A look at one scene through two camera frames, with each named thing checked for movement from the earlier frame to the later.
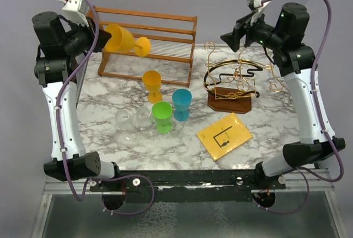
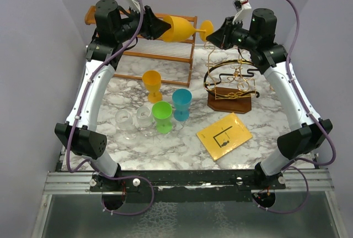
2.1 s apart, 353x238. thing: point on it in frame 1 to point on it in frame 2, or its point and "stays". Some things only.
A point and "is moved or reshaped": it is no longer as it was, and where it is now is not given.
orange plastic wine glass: [152, 80] stays
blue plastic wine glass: [181, 100] stays
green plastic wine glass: [162, 112] stays
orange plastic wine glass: [122, 40] is moved or reshaped
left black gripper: [102, 38] to [153, 26]
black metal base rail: [188, 186] stays
